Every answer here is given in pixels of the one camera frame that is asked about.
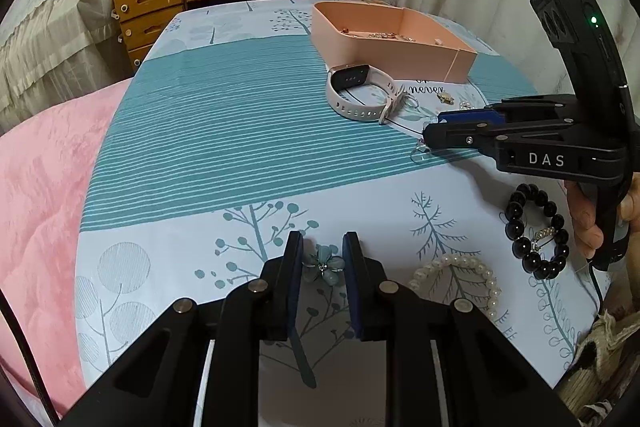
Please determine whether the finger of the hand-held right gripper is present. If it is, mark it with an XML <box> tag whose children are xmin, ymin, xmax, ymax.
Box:
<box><xmin>422</xmin><ymin>119</ymin><xmax>623</xmax><ymax>155</ymax></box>
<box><xmin>437</xmin><ymin>96</ymin><xmax>581</xmax><ymax>128</ymax></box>

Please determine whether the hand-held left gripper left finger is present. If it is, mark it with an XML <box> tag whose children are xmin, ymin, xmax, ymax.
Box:
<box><xmin>60</xmin><ymin>231</ymin><xmax>306</xmax><ymax>427</ymax></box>

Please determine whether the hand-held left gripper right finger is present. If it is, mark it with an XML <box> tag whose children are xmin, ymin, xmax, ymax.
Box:
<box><xmin>341</xmin><ymin>231</ymin><xmax>581</xmax><ymax>427</ymax></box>

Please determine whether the teal flower brooch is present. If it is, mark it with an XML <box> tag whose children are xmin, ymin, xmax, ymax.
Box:
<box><xmin>304</xmin><ymin>244</ymin><xmax>347</xmax><ymax>285</ymax></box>

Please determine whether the thin wire necklace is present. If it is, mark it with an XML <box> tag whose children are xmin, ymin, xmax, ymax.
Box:
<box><xmin>387</xmin><ymin>93</ymin><xmax>433</xmax><ymax>162</ymax></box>

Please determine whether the pink smart watch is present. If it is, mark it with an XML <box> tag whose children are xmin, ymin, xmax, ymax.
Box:
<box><xmin>326</xmin><ymin>63</ymin><xmax>407</xmax><ymax>126</ymax></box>

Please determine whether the black bead bracelet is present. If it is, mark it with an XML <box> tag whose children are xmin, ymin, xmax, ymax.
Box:
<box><xmin>504</xmin><ymin>183</ymin><xmax>571</xmax><ymax>280</ymax></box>

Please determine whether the pink jewelry box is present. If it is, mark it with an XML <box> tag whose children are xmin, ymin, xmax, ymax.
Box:
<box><xmin>311</xmin><ymin>1</ymin><xmax>478</xmax><ymax>84</ymax></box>

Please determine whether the white pearl bracelet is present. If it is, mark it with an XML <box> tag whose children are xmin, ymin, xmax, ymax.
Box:
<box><xmin>407</xmin><ymin>254</ymin><xmax>502</xmax><ymax>323</ymax></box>

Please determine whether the person's right hand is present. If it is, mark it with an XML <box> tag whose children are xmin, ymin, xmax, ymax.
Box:
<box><xmin>565</xmin><ymin>172</ymin><xmax>640</xmax><ymax>260</ymax></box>

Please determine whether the pink blanket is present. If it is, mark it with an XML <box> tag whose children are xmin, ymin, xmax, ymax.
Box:
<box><xmin>0</xmin><ymin>79</ymin><xmax>136</xmax><ymax>427</ymax></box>

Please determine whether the white lace cover cloth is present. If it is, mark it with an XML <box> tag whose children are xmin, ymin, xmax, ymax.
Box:
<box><xmin>0</xmin><ymin>0</ymin><xmax>135</xmax><ymax>122</ymax></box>

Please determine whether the gold chain jewelry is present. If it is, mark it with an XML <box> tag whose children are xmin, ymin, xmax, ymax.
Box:
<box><xmin>367</xmin><ymin>31</ymin><xmax>417</xmax><ymax>42</ymax></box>

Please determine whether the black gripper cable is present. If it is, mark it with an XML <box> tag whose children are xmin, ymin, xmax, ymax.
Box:
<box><xmin>0</xmin><ymin>294</ymin><xmax>63</xmax><ymax>420</ymax></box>
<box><xmin>589</xmin><ymin>259</ymin><xmax>610</xmax><ymax>308</ymax></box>

